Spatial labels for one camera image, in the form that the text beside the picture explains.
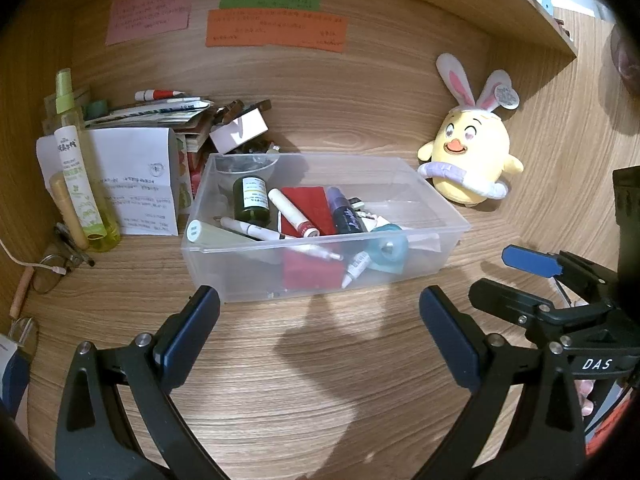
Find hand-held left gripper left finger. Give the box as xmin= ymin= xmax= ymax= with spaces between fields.
xmin=54 ymin=285 xmax=222 ymax=480

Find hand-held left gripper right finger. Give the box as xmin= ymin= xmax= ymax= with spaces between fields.
xmin=419 ymin=285 xmax=587 ymax=480

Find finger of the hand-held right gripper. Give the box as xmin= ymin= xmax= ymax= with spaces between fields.
xmin=469 ymin=278 xmax=556 ymax=331
xmin=501 ymin=245 xmax=621 ymax=306

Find clear plastic storage box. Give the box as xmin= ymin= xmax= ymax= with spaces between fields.
xmin=181 ymin=152 xmax=472 ymax=304

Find pale cosmetic tube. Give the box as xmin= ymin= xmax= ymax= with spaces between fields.
xmin=186 ymin=218 xmax=261 ymax=248

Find teal tape roll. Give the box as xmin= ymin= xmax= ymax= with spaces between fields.
xmin=363 ymin=225 xmax=408 ymax=273

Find white tube with nozzle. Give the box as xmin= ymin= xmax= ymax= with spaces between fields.
xmin=341 ymin=251 xmax=373 ymax=290

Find dark green bottle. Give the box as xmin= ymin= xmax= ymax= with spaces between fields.
xmin=231 ymin=175 xmax=272 ymax=227

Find white tube with red cap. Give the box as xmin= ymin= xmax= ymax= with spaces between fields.
xmin=267 ymin=187 xmax=321 ymax=240

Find purple cosmetic bottle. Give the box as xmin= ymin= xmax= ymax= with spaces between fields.
xmin=326 ymin=186 xmax=363 ymax=236

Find red box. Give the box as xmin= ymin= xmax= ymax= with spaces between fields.
xmin=280 ymin=186 xmax=346 ymax=292

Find person's right hand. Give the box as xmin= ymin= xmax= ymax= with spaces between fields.
xmin=574 ymin=377 xmax=598 ymax=418

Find red cloth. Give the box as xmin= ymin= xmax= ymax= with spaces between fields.
xmin=585 ymin=385 xmax=638 ymax=456

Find yellow chick plush toy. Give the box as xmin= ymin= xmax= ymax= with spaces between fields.
xmin=417 ymin=52 xmax=525 ymax=207

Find patterned box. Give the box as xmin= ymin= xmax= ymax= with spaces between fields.
xmin=175 ymin=132 xmax=208 ymax=216

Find white paper card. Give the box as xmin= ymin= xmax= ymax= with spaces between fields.
xmin=36 ymin=127 xmax=180 ymax=237

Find beige stick tube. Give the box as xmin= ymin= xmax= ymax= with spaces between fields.
xmin=48 ymin=172 xmax=91 ymax=251

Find eyeglasses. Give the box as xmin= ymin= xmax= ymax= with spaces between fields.
xmin=7 ymin=252 xmax=76 ymax=356

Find blue and white item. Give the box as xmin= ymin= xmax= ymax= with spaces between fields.
xmin=0 ymin=335 xmax=33 ymax=421

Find green spray bottle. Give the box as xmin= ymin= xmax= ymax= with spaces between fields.
xmin=52 ymin=68 xmax=122 ymax=253

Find stack of booklets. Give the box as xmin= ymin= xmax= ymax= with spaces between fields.
xmin=82 ymin=97 xmax=218 ymax=153

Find dark brown clip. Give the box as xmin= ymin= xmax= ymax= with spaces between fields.
xmin=215 ymin=100 xmax=272 ymax=121

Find dark round object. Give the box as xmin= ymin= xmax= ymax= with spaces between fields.
xmin=610 ymin=25 xmax=640 ymax=93

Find red and white pen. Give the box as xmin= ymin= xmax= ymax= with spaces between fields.
xmin=134 ymin=88 xmax=191 ymax=102

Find wooden shelf board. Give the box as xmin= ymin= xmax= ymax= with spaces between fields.
xmin=477 ymin=0 xmax=581 ymax=58

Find orange paper note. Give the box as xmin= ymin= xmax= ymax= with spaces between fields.
xmin=205 ymin=8 xmax=349 ymax=55

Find pink paper note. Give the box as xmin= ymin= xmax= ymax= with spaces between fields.
xmin=105 ymin=0 xmax=196 ymax=46

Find green paper note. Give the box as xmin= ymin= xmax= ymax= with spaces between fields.
xmin=218 ymin=0 xmax=322 ymax=12

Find white cable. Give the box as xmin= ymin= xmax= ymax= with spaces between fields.
xmin=0 ymin=240 xmax=68 ymax=277

